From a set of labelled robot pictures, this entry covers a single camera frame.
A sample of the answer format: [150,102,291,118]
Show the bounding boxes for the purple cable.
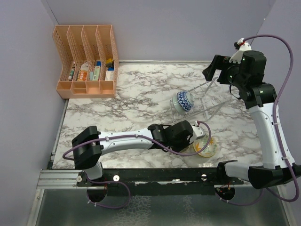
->
[62,120,212,209]
[220,34,301,206]

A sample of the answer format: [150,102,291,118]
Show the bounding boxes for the peach plastic desk organizer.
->
[53,25,119,99]

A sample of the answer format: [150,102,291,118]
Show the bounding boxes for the yellow black toy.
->
[106,58,114,68]

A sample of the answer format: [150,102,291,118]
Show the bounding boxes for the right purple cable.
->
[220,34,301,206]

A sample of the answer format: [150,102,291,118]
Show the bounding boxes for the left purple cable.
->
[62,120,212,209]

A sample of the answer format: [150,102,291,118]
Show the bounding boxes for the red patterned bowl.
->
[176,91,195,112]

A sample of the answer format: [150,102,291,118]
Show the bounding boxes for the white flat packet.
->
[105,71,114,81]

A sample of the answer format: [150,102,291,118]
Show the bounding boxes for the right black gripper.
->
[203,54,247,89]

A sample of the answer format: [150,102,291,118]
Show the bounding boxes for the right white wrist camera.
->
[229,38,252,64]

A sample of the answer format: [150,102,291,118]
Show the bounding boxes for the teal white box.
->
[90,65,101,81]

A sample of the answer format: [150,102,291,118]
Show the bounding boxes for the aluminium frame rail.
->
[37,169,286,189]

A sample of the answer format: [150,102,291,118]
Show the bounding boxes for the yellow leaf patterned bowl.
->
[192,135,220,158]

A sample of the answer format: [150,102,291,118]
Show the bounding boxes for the white wire dish rack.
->
[170,78,229,123]

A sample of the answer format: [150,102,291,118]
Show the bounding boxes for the small bottles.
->
[68,66,75,81]

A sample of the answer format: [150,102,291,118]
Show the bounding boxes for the black mounting base rail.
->
[77,167,243,196]

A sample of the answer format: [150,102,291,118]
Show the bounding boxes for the orange white box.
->
[77,61,89,81]

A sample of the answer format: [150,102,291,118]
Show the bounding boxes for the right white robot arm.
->
[203,50,301,189]

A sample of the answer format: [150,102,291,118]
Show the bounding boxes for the teal ceramic bowl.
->
[172,95,186,115]

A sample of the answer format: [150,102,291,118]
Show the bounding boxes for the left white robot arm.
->
[71,121,204,186]

